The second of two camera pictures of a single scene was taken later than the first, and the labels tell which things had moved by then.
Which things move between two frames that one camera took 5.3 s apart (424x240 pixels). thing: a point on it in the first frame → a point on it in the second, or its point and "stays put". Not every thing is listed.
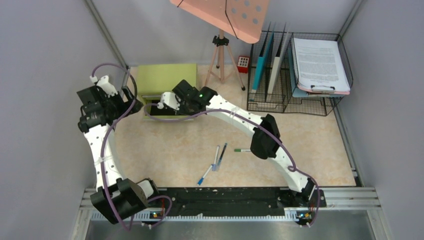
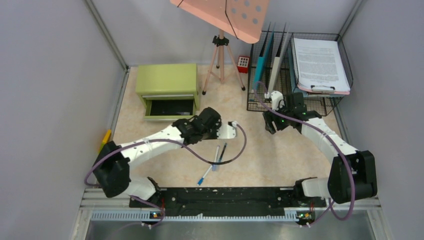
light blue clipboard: [296, 92] stays put
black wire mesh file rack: [298, 73] stays put
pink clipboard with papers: [320, 66] stays put
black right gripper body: [185, 109] → [281, 122]
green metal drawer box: [153, 80] stays put
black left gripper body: [115, 103] → [210, 133]
